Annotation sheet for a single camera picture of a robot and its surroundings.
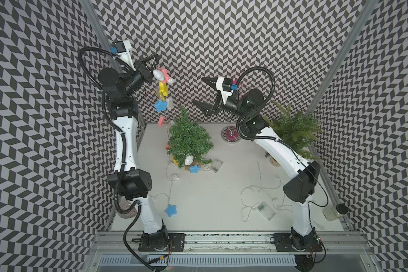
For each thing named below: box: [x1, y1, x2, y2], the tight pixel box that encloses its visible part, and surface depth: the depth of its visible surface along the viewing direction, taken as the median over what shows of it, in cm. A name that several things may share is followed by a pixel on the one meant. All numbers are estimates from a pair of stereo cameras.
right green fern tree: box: [263, 100, 322, 161], surface depth 78 cm
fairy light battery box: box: [256, 201, 277, 222], surface depth 84 cm
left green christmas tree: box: [166, 106, 214, 169], surface depth 77 cm
